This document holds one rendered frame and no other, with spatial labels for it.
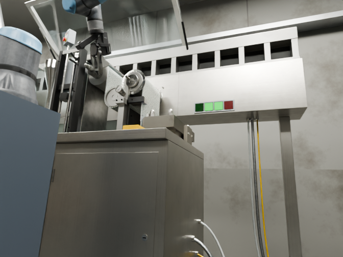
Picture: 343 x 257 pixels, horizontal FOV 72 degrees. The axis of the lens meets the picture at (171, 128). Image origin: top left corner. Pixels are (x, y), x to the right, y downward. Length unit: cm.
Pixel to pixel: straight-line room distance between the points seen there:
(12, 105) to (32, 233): 34
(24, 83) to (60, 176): 47
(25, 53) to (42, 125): 21
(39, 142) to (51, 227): 48
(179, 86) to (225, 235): 161
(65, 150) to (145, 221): 48
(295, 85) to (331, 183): 133
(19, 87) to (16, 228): 36
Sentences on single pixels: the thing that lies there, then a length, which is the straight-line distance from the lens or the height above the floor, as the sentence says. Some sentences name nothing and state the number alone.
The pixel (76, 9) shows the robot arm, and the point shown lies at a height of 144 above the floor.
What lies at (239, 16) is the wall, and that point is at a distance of 327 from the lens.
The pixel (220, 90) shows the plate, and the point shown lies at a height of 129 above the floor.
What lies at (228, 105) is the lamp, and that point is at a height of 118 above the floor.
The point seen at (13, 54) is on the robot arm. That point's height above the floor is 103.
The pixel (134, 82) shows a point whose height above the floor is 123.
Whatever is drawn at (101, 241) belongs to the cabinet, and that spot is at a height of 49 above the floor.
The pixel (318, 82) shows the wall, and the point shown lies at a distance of 285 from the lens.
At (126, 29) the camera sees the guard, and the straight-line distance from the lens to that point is 185.
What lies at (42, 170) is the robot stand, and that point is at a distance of 76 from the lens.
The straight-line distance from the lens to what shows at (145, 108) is 130.
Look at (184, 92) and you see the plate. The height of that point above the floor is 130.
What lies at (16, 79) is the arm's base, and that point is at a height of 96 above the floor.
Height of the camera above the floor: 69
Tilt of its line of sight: 14 degrees up
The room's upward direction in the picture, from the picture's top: 2 degrees clockwise
